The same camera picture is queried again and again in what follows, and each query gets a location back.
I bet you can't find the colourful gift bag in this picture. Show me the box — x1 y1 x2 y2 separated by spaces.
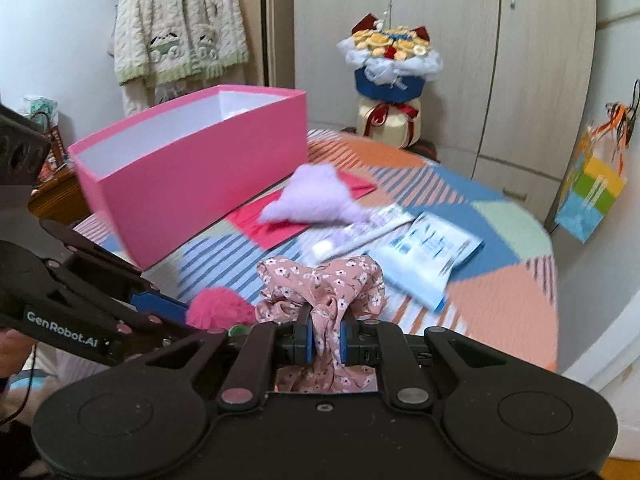
554 103 629 243

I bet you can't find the blue wet wipes pack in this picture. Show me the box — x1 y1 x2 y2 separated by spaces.
369 212 484 312

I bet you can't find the white knit cardigan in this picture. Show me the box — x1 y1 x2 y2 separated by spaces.
113 0 250 116

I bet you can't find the white tube bottle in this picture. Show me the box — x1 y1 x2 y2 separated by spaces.
309 204 414 263

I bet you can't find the patchwork tablecloth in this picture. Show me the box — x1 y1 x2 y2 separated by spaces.
79 129 559 370

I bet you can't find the cream gift box with ribbon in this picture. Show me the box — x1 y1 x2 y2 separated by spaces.
356 96 421 148

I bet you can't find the beige wardrobe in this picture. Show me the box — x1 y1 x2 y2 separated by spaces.
265 0 597 220

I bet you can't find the purple plush cloud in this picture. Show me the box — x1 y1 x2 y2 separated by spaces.
258 164 369 224

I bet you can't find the pink floral scrunchie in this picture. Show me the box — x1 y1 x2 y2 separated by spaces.
256 255 385 393

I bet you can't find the flower bouquet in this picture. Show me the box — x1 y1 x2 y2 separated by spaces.
336 14 444 103

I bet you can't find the pink fluffy pompom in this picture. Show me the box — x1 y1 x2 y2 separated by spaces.
186 287 256 330

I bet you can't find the pink storage box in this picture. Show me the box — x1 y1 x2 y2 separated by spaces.
68 84 308 270

